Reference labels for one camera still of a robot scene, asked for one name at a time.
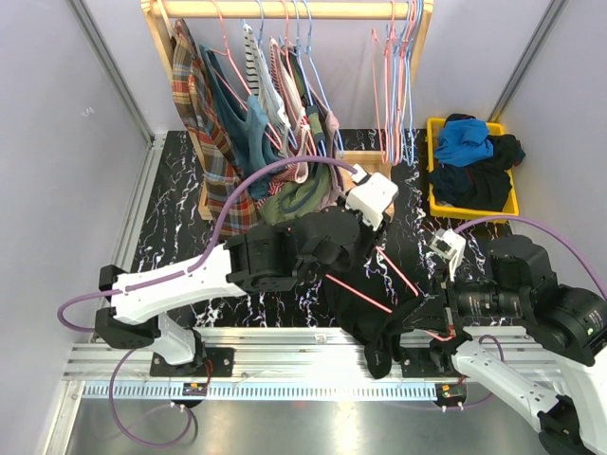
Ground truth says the pink hanging garment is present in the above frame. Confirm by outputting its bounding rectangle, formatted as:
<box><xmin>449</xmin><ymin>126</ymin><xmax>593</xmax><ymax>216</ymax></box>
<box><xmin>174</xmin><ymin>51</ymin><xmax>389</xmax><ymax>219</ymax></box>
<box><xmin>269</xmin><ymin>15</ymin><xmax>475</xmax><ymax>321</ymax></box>
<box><xmin>269</xmin><ymin>37</ymin><xmax>344</xmax><ymax>200</ymax></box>

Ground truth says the plaid hanging shirt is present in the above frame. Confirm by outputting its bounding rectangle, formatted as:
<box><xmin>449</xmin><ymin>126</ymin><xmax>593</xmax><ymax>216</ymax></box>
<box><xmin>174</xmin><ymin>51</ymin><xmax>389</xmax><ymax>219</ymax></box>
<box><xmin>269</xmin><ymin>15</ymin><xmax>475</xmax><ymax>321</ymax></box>
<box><xmin>172</xmin><ymin>19</ymin><xmax>245</xmax><ymax>221</ymax></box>

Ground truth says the black garment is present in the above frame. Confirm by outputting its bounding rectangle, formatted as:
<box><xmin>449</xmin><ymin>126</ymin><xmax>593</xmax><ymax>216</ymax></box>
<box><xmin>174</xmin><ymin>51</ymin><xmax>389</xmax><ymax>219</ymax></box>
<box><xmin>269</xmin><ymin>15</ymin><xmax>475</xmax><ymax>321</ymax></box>
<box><xmin>319</xmin><ymin>235</ymin><xmax>435</xmax><ymax>379</ymax></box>

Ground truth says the green hanging garment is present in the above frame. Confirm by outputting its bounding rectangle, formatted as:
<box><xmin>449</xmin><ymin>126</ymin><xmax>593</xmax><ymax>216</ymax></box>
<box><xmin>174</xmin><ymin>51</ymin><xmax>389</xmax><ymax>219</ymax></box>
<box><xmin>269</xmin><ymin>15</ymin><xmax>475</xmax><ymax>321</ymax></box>
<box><xmin>259</xmin><ymin>46</ymin><xmax>333</xmax><ymax>228</ymax></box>

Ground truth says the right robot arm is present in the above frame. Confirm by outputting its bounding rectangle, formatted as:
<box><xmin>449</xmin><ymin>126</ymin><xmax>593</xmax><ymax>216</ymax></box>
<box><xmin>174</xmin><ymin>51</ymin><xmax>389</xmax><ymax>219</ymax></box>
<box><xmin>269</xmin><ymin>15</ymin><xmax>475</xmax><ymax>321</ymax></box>
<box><xmin>403</xmin><ymin>229</ymin><xmax>606</xmax><ymax>454</ymax></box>

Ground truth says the pink wire hanger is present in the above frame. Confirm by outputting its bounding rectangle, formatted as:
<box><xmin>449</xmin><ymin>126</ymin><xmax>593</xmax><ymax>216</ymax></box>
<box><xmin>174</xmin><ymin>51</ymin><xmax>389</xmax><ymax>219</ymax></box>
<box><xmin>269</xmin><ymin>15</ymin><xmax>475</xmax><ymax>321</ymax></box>
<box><xmin>371</xmin><ymin>1</ymin><xmax>401</xmax><ymax>165</ymax></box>
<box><xmin>325</xmin><ymin>246</ymin><xmax>456</xmax><ymax>342</ymax></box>

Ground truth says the teal hanging tank top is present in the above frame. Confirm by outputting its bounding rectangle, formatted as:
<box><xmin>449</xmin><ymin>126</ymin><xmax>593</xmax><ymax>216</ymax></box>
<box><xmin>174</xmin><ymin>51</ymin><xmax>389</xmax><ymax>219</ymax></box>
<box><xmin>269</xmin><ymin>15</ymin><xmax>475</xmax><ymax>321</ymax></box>
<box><xmin>199</xmin><ymin>45</ymin><xmax>280</xmax><ymax>178</ymax></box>

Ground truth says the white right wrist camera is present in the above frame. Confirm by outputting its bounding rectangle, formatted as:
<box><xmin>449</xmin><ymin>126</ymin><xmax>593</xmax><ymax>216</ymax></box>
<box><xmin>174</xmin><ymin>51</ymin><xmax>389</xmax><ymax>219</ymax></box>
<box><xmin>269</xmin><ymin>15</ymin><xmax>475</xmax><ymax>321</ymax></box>
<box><xmin>429</xmin><ymin>228</ymin><xmax>467</xmax><ymax>282</ymax></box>

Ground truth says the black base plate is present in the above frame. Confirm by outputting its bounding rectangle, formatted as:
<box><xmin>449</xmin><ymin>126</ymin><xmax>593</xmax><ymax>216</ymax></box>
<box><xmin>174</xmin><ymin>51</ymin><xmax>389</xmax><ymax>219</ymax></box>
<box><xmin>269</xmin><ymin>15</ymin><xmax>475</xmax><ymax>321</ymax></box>
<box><xmin>400</xmin><ymin>348</ymin><xmax>464</xmax><ymax>380</ymax></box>
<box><xmin>149</xmin><ymin>347</ymin><xmax>235</xmax><ymax>377</ymax></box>

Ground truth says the wooden clothes rack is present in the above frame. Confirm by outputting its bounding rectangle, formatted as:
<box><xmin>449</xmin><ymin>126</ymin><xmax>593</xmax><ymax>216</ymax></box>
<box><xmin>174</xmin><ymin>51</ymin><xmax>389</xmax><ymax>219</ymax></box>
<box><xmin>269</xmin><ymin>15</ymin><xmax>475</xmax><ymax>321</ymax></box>
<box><xmin>141</xmin><ymin>1</ymin><xmax>433</xmax><ymax>221</ymax></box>

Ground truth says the empty hangers bunch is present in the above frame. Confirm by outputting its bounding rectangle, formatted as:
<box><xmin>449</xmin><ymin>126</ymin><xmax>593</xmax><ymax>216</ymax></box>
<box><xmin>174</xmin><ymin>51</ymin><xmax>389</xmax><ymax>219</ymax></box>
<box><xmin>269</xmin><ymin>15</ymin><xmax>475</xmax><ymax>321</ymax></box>
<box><xmin>383</xmin><ymin>1</ymin><xmax>425</xmax><ymax>166</ymax></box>

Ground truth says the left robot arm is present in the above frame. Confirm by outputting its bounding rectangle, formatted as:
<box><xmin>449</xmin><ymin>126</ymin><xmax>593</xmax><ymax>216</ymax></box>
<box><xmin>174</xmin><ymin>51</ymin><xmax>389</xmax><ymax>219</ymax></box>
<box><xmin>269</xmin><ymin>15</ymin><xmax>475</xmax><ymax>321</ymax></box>
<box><xmin>94</xmin><ymin>206</ymin><xmax>391</xmax><ymax>376</ymax></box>

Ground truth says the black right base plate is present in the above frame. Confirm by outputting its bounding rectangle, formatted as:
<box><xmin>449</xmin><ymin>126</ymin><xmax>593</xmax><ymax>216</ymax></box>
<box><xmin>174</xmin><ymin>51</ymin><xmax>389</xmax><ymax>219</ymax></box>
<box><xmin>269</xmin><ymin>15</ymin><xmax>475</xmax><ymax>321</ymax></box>
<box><xmin>400</xmin><ymin>348</ymin><xmax>464</xmax><ymax>380</ymax></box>

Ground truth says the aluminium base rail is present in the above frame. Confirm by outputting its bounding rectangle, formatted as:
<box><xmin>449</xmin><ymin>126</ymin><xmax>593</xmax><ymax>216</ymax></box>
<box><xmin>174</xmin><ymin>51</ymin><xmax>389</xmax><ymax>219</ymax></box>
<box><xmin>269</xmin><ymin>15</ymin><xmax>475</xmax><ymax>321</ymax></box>
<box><xmin>61</xmin><ymin>326</ymin><xmax>578</xmax><ymax>402</ymax></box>

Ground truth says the blue tank top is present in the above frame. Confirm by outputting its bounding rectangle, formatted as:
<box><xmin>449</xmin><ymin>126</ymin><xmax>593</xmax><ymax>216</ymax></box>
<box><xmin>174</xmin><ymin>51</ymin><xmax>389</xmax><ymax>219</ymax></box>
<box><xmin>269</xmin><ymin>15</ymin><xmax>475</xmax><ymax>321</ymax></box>
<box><xmin>434</xmin><ymin>118</ymin><xmax>494</xmax><ymax>168</ymax></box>

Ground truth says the dark clothes pile in bin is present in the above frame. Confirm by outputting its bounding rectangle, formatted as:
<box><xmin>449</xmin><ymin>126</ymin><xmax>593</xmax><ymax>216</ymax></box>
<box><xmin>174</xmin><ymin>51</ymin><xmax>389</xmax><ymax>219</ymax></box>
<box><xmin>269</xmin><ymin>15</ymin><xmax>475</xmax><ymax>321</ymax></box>
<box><xmin>428</xmin><ymin>114</ymin><xmax>525</xmax><ymax>211</ymax></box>

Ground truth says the striped hanging garment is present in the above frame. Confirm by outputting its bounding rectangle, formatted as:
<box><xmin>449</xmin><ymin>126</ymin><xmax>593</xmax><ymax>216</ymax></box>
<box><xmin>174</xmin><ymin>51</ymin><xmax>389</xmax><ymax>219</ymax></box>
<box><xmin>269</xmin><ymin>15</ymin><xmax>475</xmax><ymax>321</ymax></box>
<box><xmin>243</xmin><ymin>23</ymin><xmax>290</xmax><ymax>157</ymax></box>

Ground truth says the purple floor cable left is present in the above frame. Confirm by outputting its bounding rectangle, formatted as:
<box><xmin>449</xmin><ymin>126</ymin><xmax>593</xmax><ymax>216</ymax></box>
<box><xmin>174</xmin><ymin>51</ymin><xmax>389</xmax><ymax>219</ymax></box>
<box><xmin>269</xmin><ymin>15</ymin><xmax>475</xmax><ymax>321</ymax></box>
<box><xmin>108</xmin><ymin>350</ymin><xmax>198</xmax><ymax>448</ymax></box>

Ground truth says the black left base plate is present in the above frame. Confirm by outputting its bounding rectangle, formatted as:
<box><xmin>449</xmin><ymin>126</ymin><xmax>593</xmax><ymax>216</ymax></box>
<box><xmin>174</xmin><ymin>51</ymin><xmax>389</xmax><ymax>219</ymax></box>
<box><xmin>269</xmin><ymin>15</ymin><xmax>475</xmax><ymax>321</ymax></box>
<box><xmin>149</xmin><ymin>347</ymin><xmax>235</xmax><ymax>377</ymax></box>

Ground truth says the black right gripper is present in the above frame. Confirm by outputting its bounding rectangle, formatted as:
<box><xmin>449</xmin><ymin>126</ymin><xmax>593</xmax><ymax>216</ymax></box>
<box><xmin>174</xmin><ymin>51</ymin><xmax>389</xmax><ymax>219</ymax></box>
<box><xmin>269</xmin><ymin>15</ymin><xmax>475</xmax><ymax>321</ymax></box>
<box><xmin>404</xmin><ymin>261</ymin><xmax>528</xmax><ymax>335</ymax></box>

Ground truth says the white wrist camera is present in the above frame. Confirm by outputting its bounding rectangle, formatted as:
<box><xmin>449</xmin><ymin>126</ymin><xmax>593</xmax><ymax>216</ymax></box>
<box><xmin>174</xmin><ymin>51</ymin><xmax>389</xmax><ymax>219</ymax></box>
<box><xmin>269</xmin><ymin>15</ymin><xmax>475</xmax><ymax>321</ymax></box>
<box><xmin>429</xmin><ymin>228</ymin><xmax>467</xmax><ymax>282</ymax></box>
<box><xmin>345</xmin><ymin>164</ymin><xmax>398</xmax><ymax>231</ymax></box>

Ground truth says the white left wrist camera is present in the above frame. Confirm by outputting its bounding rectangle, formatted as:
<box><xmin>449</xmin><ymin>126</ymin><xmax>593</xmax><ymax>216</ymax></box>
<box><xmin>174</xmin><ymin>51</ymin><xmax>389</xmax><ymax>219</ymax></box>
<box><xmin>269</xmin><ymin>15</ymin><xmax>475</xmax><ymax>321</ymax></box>
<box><xmin>345</xmin><ymin>164</ymin><xmax>398</xmax><ymax>231</ymax></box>

